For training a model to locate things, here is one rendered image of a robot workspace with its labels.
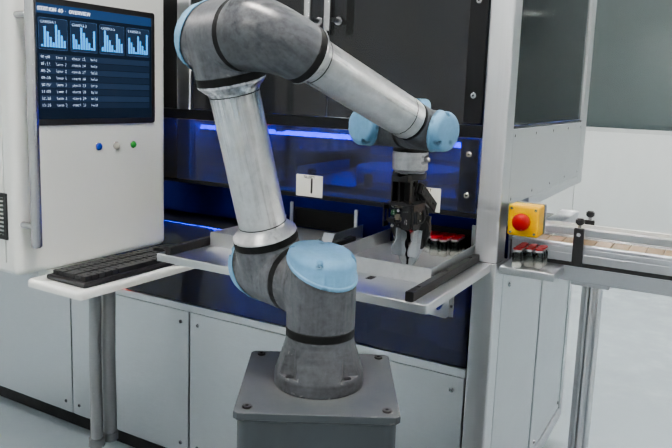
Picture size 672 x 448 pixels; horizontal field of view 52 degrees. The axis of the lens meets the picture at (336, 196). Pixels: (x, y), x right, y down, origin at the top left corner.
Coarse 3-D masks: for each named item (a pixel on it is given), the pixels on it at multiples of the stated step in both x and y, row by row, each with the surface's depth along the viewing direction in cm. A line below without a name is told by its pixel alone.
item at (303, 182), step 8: (296, 176) 192; (304, 176) 191; (312, 176) 190; (320, 176) 188; (296, 184) 192; (304, 184) 191; (320, 184) 189; (296, 192) 193; (304, 192) 191; (312, 192) 190; (320, 192) 189
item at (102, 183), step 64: (0, 0) 162; (64, 0) 172; (128, 0) 190; (0, 64) 164; (64, 64) 174; (128, 64) 192; (0, 128) 167; (64, 128) 177; (128, 128) 195; (0, 192) 170; (64, 192) 179; (128, 192) 197; (0, 256) 173; (64, 256) 181
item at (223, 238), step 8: (216, 232) 178; (224, 232) 180; (232, 232) 183; (304, 232) 196; (312, 232) 196; (320, 232) 197; (328, 232) 197; (344, 232) 183; (352, 232) 187; (360, 232) 192; (216, 240) 175; (224, 240) 174; (232, 240) 173; (320, 240) 173
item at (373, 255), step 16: (368, 240) 177; (384, 240) 186; (368, 256) 170; (384, 256) 171; (432, 256) 172; (448, 256) 173; (464, 256) 165; (368, 272) 154; (384, 272) 152; (400, 272) 151; (416, 272) 149; (432, 272) 148
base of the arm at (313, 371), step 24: (288, 336) 115; (312, 336) 112; (336, 336) 112; (288, 360) 114; (312, 360) 112; (336, 360) 112; (288, 384) 113; (312, 384) 111; (336, 384) 112; (360, 384) 116
